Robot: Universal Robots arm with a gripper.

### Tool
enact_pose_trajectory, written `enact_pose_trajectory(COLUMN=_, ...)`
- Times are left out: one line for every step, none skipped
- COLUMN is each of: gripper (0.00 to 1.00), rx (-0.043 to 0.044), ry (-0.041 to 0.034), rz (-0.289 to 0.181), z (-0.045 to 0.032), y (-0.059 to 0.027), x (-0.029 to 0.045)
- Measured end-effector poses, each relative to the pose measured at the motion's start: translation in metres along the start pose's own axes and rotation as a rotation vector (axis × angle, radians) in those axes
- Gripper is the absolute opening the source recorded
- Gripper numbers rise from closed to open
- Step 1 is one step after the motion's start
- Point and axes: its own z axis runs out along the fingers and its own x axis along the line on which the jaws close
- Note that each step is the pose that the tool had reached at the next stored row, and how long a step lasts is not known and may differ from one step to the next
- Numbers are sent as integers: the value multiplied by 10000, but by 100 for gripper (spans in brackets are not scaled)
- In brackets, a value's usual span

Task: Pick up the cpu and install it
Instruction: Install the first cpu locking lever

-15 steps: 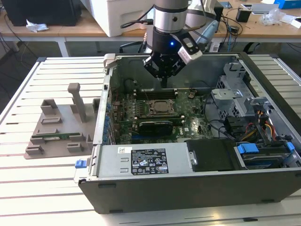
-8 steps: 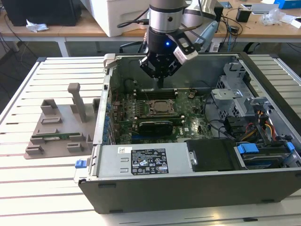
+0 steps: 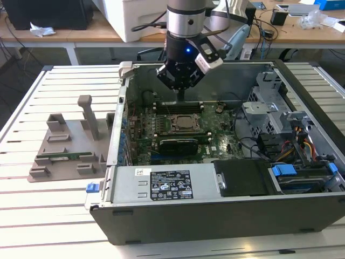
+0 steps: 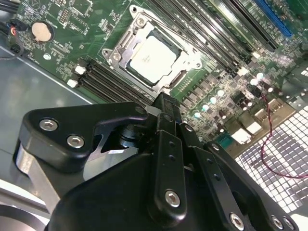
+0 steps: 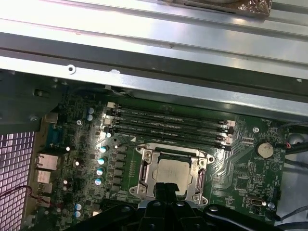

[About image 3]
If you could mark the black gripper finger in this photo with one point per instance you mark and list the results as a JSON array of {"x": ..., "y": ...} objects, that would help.
[
  {"x": 195, "y": 79},
  {"x": 164, "y": 74}
]

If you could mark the silver CPU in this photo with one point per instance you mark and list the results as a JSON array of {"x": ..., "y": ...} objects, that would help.
[{"x": 186, "y": 122}]

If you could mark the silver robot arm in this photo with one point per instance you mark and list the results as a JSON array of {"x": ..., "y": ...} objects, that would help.
[{"x": 183, "y": 16}]

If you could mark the black RAM slot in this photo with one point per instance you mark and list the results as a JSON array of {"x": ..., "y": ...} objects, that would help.
[
  {"x": 191, "y": 108},
  {"x": 206, "y": 139},
  {"x": 186, "y": 132},
  {"x": 192, "y": 104},
  {"x": 186, "y": 135},
  {"x": 191, "y": 111}
]

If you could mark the black chair base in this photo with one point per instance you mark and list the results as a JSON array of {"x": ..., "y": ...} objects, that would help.
[{"x": 148, "y": 51}]

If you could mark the silver coin battery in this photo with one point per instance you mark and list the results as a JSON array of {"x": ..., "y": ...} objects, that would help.
[{"x": 219, "y": 109}]

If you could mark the green motherboard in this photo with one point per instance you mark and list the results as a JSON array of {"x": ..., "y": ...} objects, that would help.
[{"x": 218, "y": 129}]

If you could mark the silver drive cage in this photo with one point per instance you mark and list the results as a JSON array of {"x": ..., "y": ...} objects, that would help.
[{"x": 260, "y": 107}]

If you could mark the black graphics card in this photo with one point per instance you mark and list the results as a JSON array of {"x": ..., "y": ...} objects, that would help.
[{"x": 178, "y": 148}]

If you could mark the blue expansion slot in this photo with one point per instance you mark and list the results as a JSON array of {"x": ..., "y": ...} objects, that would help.
[{"x": 156, "y": 156}]

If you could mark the tall black box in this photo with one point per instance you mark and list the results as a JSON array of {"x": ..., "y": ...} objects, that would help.
[{"x": 252, "y": 16}]

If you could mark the small black adapter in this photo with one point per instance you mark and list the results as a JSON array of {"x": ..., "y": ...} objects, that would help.
[{"x": 268, "y": 33}]

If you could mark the small black box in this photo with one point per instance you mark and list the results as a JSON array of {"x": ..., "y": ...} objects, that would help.
[{"x": 279, "y": 18}]

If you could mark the black plastic shroud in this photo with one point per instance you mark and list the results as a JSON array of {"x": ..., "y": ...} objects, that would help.
[{"x": 242, "y": 178}]

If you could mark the wooden desk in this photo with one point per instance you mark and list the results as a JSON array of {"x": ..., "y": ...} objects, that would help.
[{"x": 296, "y": 36}]

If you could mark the green RAM stick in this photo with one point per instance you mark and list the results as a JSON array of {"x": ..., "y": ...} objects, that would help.
[{"x": 81, "y": 155}]

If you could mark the silver power supply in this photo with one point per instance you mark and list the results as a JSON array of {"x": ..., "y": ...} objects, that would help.
[{"x": 126, "y": 186}]

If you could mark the hard disk in blue carrier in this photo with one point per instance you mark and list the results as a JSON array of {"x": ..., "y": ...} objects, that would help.
[{"x": 284, "y": 170}]

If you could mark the flat white box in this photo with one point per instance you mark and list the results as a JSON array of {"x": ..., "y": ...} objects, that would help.
[{"x": 304, "y": 10}]

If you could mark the clear plastic bag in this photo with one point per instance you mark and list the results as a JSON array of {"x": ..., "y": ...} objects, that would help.
[{"x": 312, "y": 20}]

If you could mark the crumpled white paper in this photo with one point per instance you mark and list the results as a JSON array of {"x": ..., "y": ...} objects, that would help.
[{"x": 40, "y": 30}]

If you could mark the blue case latch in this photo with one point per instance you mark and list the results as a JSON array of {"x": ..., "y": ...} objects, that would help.
[{"x": 91, "y": 188}]

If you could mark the grey parts rack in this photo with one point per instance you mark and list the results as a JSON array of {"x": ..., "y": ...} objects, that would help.
[{"x": 67, "y": 172}]

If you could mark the black silver PC case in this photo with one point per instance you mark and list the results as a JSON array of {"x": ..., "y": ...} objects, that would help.
[{"x": 188, "y": 224}]

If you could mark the white cardboard piece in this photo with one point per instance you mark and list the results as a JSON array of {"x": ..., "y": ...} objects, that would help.
[{"x": 338, "y": 25}]

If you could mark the blue box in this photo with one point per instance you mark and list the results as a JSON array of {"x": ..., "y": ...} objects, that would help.
[{"x": 334, "y": 5}]

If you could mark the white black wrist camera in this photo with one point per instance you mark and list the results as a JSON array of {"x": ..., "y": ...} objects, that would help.
[{"x": 208, "y": 63}]

